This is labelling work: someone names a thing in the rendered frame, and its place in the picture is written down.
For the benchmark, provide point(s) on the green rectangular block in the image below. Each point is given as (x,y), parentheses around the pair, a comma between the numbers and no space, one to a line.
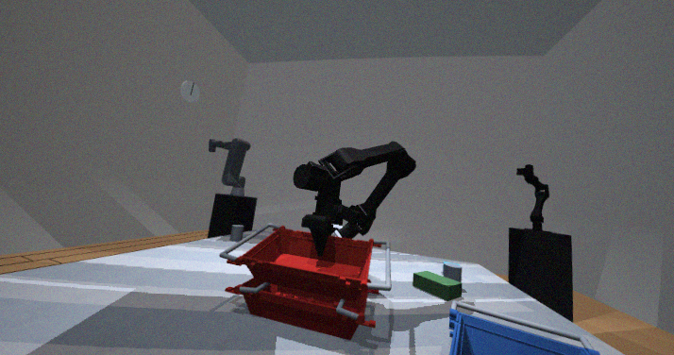
(436,285)

